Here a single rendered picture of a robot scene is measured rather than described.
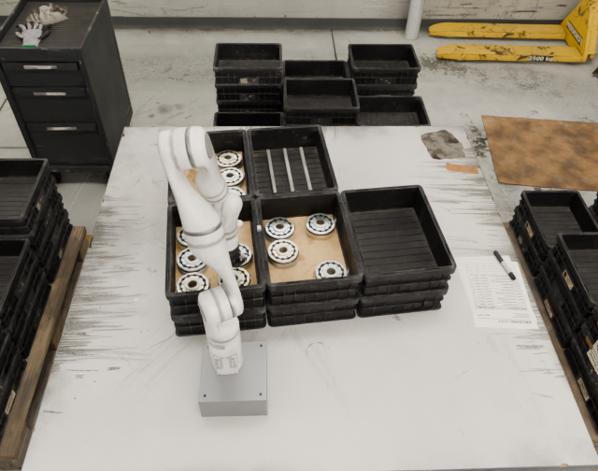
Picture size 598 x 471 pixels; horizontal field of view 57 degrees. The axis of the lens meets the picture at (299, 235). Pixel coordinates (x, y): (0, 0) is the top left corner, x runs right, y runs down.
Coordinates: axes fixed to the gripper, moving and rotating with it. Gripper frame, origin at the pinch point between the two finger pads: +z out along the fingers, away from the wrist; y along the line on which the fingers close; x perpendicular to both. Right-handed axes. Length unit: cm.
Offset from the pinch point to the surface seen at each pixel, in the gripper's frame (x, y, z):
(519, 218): 84, 140, 64
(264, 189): 44.1, 10.2, 8.2
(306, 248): 14.2, 25.5, 5.7
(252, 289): -10.6, 8.2, -5.1
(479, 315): -5, 85, 16
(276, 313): -9.5, 15.5, 10.2
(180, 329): -13.7, -14.8, 14.0
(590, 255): 49, 158, 50
